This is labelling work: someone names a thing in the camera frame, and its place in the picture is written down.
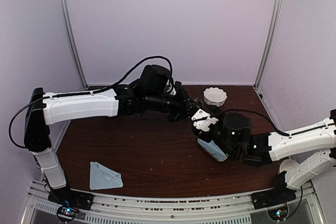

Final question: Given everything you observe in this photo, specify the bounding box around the folded light blue cloth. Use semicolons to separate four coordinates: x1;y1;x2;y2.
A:
89;162;124;190

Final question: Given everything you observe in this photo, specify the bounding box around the light blue cloth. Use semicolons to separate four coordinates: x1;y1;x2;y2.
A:
89;162;124;190
198;140;227;161

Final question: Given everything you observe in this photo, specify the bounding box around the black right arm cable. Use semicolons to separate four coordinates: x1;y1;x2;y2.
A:
209;108;291;138

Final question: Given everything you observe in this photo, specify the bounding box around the white fluted ceramic bowl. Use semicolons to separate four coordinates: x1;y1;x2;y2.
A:
203;87;227;107

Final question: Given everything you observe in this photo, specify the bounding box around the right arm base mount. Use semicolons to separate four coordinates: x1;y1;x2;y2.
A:
251;188;297;222

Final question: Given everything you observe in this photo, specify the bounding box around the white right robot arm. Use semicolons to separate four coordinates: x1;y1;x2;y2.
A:
191;109;335;204

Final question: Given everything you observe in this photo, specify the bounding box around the white paper cup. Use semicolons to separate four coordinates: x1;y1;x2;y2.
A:
278;159;299;174

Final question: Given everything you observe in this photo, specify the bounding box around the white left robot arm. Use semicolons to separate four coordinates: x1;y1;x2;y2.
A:
24;65;199;205

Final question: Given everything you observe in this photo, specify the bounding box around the right aluminium frame post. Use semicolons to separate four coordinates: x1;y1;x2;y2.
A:
254;0;283;90

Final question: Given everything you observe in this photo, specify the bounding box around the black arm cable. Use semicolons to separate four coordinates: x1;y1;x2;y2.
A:
8;56;174;149
209;108;291;138

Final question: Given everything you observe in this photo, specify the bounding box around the left aluminium frame post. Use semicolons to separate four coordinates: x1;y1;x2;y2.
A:
60;0;88;89

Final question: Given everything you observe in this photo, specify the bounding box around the aluminium frame post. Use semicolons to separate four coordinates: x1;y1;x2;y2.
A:
254;0;283;90
60;0;88;89

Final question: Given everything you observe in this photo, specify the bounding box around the front aluminium rail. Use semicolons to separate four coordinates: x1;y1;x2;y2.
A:
26;188;326;224

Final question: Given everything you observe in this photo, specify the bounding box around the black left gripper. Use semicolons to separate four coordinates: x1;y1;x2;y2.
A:
146;86;197;122

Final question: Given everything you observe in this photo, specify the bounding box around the brown plaid glasses case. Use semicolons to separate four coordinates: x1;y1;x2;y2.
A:
196;137;228;162

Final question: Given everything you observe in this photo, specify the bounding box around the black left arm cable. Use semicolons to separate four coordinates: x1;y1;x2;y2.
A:
8;56;174;149

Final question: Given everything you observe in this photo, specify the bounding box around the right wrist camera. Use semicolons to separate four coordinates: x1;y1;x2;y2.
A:
191;109;218;132

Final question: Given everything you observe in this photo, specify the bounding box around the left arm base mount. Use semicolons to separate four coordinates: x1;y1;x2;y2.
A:
48;191;94;222

